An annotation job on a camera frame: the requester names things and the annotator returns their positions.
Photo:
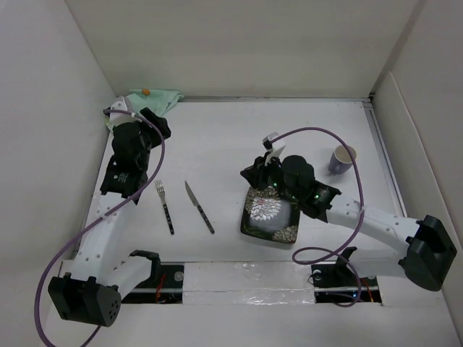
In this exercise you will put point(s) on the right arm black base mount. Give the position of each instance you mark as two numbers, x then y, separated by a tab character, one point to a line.
337	284

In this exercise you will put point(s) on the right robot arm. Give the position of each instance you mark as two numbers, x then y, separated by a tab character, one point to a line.
421	250

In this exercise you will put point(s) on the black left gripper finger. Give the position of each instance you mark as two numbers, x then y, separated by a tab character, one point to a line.
153	118
162	131

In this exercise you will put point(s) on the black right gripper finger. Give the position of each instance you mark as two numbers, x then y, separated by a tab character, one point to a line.
252	176
260	163

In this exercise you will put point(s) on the fork with black dotted handle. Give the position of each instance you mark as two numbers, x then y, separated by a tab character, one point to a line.
162	194

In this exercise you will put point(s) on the knife with black dotted handle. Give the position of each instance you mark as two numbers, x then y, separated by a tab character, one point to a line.
199	207

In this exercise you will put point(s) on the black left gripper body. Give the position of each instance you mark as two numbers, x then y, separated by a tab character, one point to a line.
147	139

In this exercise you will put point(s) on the green cartoon print cloth placemat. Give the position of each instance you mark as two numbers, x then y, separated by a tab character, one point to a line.
158	101

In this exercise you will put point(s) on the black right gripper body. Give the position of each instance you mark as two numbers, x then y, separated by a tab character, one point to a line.
275	178

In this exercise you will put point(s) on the black floral square plate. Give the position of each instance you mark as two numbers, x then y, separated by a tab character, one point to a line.
268	217

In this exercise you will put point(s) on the purple ceramic mug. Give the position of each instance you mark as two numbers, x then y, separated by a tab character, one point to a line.
341	160

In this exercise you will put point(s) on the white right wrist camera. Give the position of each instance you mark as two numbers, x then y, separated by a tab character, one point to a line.
273	147

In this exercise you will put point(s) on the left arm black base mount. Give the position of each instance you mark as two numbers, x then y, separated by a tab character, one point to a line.
167	289

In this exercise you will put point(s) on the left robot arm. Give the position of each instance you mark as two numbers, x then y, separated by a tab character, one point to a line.
93	289

